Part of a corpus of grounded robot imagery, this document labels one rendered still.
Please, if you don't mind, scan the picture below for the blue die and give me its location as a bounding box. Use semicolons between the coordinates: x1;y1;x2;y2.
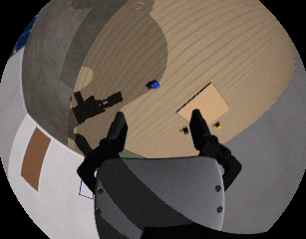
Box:
151;80;159;90

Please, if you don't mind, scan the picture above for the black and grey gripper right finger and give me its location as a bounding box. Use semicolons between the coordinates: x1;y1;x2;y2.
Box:
189;109;242;192

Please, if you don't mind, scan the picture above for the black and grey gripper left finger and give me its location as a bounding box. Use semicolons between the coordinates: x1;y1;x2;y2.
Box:
77;112;128;194

